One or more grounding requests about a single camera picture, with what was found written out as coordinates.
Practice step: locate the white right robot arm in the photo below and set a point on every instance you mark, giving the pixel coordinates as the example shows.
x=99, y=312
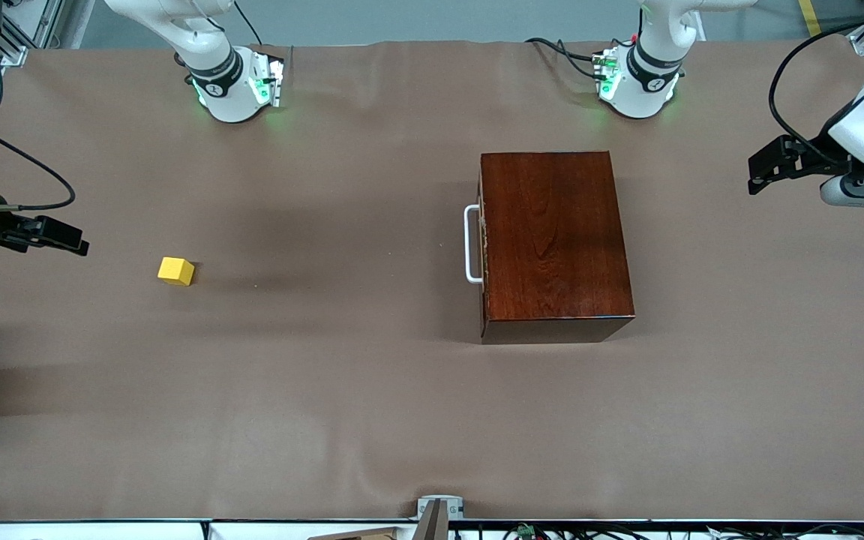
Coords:
x=229, y=82

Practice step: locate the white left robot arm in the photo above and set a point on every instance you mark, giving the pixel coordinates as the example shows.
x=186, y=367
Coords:
x=653, y=82

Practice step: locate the yellow wooden block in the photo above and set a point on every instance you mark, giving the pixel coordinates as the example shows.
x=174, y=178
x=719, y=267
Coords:
x=175, y=271

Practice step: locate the brown table cover sheet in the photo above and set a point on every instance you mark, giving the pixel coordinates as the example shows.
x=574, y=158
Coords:
x=327, y=412

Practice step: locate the green terminal connector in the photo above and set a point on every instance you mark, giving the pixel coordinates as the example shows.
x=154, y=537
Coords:
x=526, y=530

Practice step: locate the yellow floor tape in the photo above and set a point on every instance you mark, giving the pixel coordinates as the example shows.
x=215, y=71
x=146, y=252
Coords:
x=809, y=15

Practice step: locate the brown wooden stick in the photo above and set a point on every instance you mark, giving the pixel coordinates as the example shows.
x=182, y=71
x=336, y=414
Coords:
x=433, y=525

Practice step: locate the grey metal bracket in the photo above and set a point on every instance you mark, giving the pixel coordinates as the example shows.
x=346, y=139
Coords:
x=453, y=506

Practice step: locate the dark red wooden cabinet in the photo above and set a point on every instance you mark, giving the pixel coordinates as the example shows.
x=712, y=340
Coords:
x=552, y=240

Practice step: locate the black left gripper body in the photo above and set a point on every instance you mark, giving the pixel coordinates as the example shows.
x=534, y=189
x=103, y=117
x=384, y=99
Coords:
x=809, y=157

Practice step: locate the flat brown board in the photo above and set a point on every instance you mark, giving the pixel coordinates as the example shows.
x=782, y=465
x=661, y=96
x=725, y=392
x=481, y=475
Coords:
x=357, y=535

